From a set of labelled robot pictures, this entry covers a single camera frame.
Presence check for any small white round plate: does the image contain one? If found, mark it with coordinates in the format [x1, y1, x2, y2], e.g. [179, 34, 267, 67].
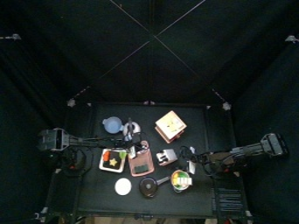
[114, 178, 134, 196]

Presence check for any white card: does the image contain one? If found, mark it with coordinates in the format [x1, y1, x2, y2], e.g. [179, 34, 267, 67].
[188, 160, 198, 175]

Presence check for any silver toy kettle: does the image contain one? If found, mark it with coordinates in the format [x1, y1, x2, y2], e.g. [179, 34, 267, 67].
[122, 117, 143, 142]

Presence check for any white toy toaster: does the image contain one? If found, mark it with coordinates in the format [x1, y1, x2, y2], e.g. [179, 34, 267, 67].
[155, 148, 179, 167]

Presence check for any dark green toy block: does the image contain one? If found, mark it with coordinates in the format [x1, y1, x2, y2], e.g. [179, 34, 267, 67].
[134, 164, 150, 173]

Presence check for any toy pot with food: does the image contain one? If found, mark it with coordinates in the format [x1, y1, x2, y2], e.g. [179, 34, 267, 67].
[171, 169, 194, 193]

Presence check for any blue toy bowl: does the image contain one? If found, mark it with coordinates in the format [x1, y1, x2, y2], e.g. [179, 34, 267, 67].
[101, 115, 126, 135]

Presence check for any white rectangular tray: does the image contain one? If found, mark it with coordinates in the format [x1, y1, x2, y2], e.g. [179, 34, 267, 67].
[97, 148, 128, 174]

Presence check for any wooden toy box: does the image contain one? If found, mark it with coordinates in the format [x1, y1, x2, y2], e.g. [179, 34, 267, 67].
[154, 109, 188, 144]

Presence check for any black toy frying pan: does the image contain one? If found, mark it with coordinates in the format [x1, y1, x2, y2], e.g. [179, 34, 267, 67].
[138, 175, 172, 199]

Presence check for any white printed table label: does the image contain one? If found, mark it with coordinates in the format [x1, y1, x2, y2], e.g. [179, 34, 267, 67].
[216, 186, 244, 214]

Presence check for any silver table clamp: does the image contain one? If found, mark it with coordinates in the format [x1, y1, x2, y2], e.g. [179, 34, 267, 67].
[242, 210, 255, 224]
[32, 206, 51, 224]

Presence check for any black cable with red plug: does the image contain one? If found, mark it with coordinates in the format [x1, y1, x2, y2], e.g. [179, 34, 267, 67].
[57, 148, 89, 177]

